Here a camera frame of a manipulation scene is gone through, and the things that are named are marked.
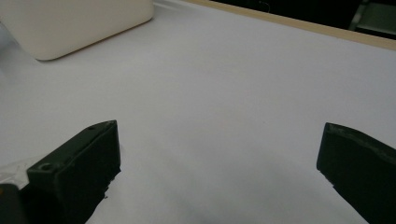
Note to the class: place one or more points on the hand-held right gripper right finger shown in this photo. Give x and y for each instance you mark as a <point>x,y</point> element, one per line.
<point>361,168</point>

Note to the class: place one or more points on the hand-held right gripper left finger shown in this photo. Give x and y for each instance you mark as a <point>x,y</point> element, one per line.
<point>77,168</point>

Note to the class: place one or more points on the cream plastic container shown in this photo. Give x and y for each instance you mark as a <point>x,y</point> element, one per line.
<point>71,21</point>

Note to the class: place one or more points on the grey metal stand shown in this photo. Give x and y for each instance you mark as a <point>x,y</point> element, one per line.
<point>375,17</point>

